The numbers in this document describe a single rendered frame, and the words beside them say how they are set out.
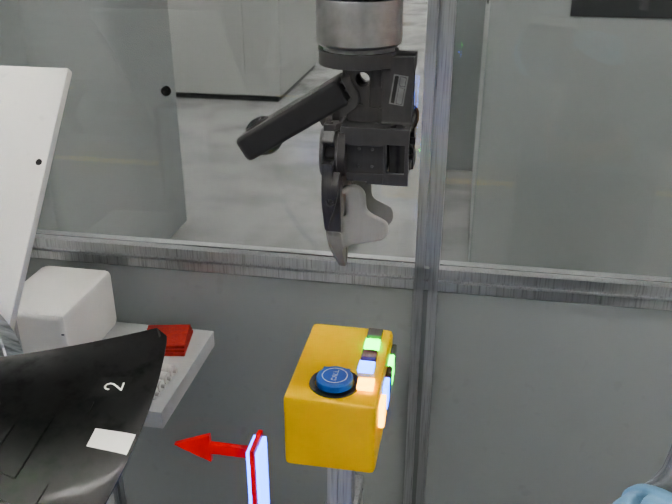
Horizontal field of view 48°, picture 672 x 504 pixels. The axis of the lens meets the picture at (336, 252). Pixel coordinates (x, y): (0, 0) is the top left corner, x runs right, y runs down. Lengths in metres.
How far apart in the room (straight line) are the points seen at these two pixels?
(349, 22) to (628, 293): 0.77
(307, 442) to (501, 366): 0.58
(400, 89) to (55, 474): 0.41
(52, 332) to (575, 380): 0.86
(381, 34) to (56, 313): 0.77
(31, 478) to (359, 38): 0.42
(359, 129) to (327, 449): 0.36
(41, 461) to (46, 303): 0.70
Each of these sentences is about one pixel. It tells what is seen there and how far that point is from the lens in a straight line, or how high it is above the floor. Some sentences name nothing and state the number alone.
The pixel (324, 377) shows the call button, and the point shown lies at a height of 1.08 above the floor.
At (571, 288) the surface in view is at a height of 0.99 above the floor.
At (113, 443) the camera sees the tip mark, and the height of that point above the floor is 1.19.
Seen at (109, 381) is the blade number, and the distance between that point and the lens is 0.63.
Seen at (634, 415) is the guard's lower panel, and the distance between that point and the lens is 1.41.
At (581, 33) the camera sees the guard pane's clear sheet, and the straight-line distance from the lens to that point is 1.16.
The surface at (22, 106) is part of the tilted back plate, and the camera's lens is 1.00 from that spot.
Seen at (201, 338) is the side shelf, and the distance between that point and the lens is 1.33.
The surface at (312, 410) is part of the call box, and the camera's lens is 0.81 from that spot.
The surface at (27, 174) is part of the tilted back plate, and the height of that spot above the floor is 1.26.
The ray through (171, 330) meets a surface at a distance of 1.32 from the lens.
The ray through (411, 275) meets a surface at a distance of 1.25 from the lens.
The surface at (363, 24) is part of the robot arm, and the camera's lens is 0.64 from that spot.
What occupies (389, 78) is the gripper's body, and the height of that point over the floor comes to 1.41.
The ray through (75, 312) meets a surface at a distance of 1.26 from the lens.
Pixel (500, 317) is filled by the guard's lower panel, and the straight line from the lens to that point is 1.29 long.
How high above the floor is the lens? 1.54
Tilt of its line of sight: 25 degrees down
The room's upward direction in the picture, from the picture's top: straight up
